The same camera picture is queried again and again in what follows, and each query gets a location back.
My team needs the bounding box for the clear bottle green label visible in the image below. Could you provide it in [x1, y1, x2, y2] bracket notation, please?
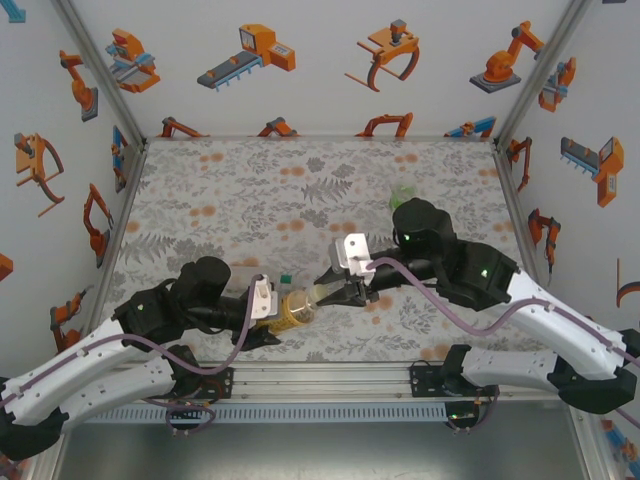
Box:
[388, 180, 419, 211]

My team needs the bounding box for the clear bottle green band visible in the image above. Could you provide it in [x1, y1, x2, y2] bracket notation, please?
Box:
[225, 263, 296, 292]

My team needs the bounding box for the yellow label bottle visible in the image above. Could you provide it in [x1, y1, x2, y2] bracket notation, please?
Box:
[269, 285, 329, 335]

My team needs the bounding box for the floral patterned table cover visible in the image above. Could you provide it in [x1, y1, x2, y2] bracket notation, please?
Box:
[102, 139, 556, 364]

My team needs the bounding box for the grey metal shelf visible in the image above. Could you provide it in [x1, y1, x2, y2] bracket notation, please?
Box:
[49, 422, 589, 480]

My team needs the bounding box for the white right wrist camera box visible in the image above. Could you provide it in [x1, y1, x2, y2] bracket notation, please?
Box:
[328, 232, 375, 277]

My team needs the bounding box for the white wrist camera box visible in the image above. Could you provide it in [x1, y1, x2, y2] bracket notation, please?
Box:
[328, 232, 375, 277]
[248, 273, 281, 321]

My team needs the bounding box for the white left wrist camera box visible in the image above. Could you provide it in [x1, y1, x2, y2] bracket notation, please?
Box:
[248, 273, 281, 321]

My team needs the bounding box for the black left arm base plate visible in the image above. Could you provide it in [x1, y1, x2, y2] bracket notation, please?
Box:
[189, 367, 235, 401]

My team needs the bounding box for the wide aluminium frame rail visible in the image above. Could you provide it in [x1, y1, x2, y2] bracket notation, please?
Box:
[54, 362, 594, 405]

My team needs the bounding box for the aluminium frame side rail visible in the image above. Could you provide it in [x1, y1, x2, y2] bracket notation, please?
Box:
[492, 141, 531, 274]
[88, 141, 150, 306]

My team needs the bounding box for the grey slotted cable duct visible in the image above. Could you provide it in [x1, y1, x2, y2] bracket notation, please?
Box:
[84, 403, 447, 424]

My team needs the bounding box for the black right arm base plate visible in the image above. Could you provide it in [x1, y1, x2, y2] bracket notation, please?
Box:
[409, 360, 454, 399]

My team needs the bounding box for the thin aluminium frame rail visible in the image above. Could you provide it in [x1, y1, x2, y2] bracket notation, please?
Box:
[144, 133, 496, 143]

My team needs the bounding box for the aluminium frame post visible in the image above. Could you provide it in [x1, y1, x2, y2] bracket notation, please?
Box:
[52, 0, 149, 146]
[492, 0, 594, 146]

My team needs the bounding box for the short aluminium frame leg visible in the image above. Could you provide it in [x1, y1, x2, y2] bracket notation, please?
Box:
[27, 439, 69, 480]
[569, 412, 617, 480]

